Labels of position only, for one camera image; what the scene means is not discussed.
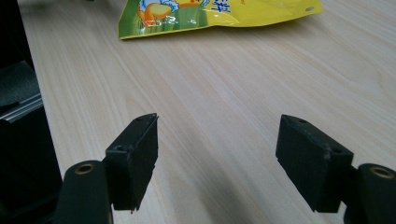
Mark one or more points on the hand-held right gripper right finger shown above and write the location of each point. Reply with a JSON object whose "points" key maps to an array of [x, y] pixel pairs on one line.
{"points": [[314, 161]]}

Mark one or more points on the dark metal stand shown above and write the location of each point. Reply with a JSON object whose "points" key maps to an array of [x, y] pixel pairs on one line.
{"points": [[18, 130]]}

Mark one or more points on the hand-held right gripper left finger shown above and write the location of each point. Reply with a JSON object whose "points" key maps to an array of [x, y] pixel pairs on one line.
{"points": [[134, 165]]}

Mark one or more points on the yellow green snack bag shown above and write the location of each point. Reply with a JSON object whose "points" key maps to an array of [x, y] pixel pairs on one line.
{"points": [[199, 15]]}

